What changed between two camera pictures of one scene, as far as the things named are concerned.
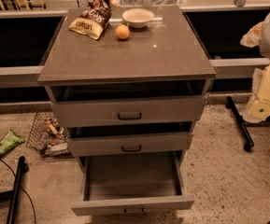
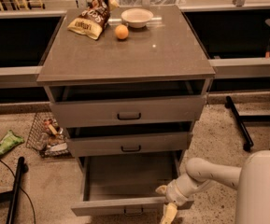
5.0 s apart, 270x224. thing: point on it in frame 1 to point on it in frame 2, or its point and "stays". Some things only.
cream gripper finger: x=258 y=111 to x=171 y=211
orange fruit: x=122 y=32 stays
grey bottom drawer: x=133 y=183 stays
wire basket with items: x=48 y=136 stays
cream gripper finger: x=252 y=37 to x=163 y=189
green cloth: x=9 y=141 stays
